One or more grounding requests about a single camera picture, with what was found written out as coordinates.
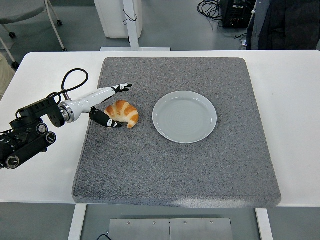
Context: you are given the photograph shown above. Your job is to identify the grey metal plate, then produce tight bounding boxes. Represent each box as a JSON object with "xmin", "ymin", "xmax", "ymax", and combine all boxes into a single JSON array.
[{"xmin": 107, "ymin": 217, "xmax": 235, "ymax": 240}]

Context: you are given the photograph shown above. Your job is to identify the white post with foot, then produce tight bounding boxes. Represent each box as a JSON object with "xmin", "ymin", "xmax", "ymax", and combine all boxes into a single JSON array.
[{"xmin": 99, "ymin": 0, "xmax": 172, "ymax": 52}]

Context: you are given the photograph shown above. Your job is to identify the grey round plate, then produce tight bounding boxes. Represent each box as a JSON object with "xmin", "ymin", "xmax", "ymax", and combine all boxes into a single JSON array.
[{"xmin": 151, "ymin": 90, "xmax": 218, "ymax": 144}]

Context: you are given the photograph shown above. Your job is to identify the grey felt mat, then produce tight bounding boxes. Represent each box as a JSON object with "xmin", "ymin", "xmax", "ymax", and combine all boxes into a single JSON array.
[{"xmin": 71, "ymin": 57, "xmax": 282, "ymax": 210}]

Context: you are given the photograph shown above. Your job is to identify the white cabinet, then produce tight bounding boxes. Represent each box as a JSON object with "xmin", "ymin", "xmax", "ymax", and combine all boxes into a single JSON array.
[{"xmin": 93, "ymin": 0, "xmax": 143, "ymax": 40}]

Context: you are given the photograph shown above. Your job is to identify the black electronics box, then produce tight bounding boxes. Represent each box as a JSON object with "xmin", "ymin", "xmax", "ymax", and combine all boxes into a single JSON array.
[{"xmin": 219, "ymin": 0, "xmax": 257, "ymax": 29}]

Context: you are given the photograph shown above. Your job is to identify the white table leg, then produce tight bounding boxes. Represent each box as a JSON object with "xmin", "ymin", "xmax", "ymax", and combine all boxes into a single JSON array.
[
  {"xmin": 67, "ymin": 203, "xmax": 87, "ymax": 240},
  {"xmin": 254, "ymin": 207, "xmax": 274, "ymax": 240}
]

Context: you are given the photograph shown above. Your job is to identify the croissant bread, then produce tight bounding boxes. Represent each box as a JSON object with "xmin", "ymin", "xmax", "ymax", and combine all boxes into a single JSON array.
[{"xmin": 104, "ymin": 100, "xmax": 140, "ymax": 129}]

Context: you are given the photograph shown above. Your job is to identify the black floor cables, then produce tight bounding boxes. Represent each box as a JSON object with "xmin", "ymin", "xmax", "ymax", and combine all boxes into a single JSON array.
[{"xmin": 196, "ymin": 0, "xmax": 248, "ymax": 48}]

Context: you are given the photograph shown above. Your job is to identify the grey office chair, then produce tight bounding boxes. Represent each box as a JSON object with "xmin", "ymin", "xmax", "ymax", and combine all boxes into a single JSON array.
[{"xmin": 0, "ymin": 0, "xmax": 68, "ymax": 69}]

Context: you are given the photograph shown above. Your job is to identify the black cable on post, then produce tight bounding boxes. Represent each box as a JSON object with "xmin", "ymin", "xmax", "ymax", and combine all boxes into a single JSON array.
[{"xmin": 122, "ymin": 9, "xmax": 138, "ymax": 26}]

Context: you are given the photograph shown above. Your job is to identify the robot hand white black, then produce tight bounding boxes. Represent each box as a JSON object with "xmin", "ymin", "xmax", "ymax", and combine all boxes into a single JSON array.
[{"xmin": 70, "ymin": 83, "xmax": 134, "ymax": 129}]

